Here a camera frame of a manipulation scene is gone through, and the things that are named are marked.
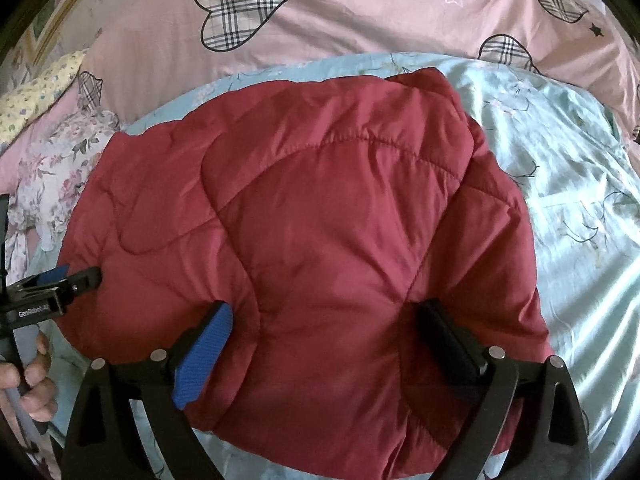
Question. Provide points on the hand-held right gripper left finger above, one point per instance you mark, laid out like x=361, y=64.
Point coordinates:
x=205, y=360

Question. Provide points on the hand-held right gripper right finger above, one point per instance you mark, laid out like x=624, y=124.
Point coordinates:
x=450, y=352

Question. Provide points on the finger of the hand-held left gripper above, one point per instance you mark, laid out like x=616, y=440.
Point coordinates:
x=50, y=277
x=82, y=282

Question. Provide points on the red quilted jacket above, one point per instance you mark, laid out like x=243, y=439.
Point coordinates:
x=325, y=240

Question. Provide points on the person's left hand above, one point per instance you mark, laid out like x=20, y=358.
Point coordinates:
x=32, y=385

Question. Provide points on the white floral cloth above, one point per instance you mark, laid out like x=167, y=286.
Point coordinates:
x=55, y=175

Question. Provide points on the yellow floral pillow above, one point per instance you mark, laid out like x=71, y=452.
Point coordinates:
x=37, y=95

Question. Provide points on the light blue floral bed sheet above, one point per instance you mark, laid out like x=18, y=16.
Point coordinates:
x=565, y=170

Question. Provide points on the gold trimmed headboard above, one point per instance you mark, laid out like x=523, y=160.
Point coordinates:
x=55, y=15

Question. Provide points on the pink duvet with plaid hearts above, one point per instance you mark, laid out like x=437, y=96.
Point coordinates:
x=375, y=10

